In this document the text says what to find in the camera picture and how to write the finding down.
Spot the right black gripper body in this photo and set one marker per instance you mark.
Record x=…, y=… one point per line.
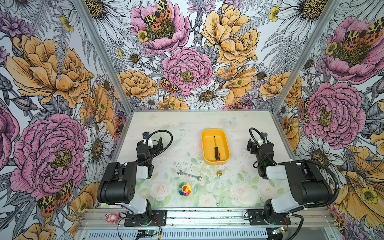
x=254, y=150

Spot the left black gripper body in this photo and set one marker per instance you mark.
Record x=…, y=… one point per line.
x=155, y=149

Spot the orange black handled screwdriver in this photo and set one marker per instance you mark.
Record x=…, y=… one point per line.
x=217, y=153

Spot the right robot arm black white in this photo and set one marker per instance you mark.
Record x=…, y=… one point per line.
x=311, y=184

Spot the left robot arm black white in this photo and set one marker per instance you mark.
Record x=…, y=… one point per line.
x=118, y=184

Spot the yellow plastic bin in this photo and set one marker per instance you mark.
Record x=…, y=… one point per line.
x=208, y=146

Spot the silver metal wrench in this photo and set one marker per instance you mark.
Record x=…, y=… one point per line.
x=180, y=172

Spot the rainbow flower toy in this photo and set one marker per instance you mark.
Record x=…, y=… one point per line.
x=185, y=189

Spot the pink round sticker object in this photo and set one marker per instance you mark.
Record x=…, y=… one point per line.
x=112, y=218

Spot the right green circuit board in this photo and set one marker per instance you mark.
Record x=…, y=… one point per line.
x=277, y=231

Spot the green circuit board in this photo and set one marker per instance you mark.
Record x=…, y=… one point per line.
x=147, y=234
x=277, y=231

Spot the left green circuit board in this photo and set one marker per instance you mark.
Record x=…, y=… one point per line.
x=147, y=234

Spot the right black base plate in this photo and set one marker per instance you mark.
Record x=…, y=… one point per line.
x=257, y=217

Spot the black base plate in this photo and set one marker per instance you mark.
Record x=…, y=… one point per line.
x=257, y=217
x=155, y=219

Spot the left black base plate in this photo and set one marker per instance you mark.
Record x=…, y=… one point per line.
x=155, y=219

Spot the aluminium front rail frame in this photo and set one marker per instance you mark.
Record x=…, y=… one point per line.
x=211, y=224

